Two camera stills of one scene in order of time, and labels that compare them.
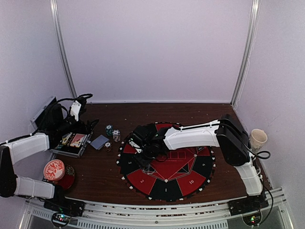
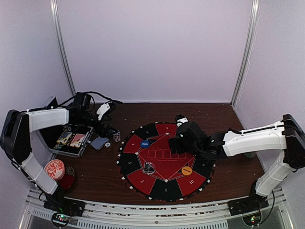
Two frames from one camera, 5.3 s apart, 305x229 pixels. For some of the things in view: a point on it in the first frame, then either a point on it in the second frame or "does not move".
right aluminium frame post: (253, 28) does not move
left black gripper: (81, 129) → (103, 133)
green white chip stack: (109, 130) does not move
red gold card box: (77, 140) does not move
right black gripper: (141, 162) → (180, 150)
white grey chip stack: (116, 135) does not move
